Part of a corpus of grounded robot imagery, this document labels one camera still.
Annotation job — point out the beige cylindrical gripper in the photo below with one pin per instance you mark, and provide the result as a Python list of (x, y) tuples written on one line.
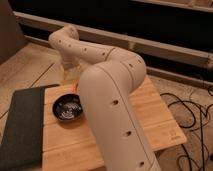
[(71, 73)]

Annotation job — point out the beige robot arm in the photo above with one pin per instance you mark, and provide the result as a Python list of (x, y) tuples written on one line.
[(104, 89)]

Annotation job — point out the wooden cutting board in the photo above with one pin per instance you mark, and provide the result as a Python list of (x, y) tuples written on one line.
[(71, 146)]

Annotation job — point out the dark grey mat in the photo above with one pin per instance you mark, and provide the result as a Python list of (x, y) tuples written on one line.
[(23, 134)]

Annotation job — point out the black frying pan red handle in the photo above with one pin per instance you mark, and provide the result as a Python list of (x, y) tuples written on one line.
[(67, 107)]

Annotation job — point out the wooden shelf rail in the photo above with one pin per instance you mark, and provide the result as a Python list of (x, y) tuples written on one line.
[(153, 48)]

